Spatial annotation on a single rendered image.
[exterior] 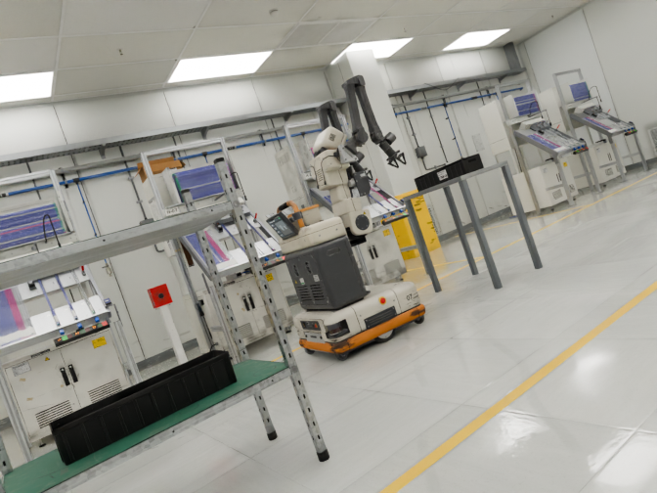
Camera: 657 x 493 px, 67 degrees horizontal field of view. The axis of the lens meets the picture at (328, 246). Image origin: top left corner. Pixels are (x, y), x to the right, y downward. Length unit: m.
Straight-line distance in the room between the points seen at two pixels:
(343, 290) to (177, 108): 4.05
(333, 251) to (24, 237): 2.34
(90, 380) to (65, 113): 3.13
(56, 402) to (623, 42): 9.50
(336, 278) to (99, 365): 1.97
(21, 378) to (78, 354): 0.36
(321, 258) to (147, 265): 3.25
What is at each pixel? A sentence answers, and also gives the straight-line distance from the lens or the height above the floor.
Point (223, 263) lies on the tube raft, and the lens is 4.03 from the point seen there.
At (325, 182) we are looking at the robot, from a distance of 3.23.
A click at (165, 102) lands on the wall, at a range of 6.43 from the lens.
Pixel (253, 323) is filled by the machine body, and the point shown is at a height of 0.21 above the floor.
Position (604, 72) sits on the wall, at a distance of 10.37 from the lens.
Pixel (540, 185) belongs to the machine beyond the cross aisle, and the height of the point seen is 0.38.
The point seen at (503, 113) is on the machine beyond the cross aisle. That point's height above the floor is 1.49.
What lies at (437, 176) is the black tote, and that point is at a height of 0.86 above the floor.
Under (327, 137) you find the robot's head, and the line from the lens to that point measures 3.28.
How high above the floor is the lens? 0.74
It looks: 2 degrees down
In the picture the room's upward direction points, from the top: 19 degrees counter-clockwise
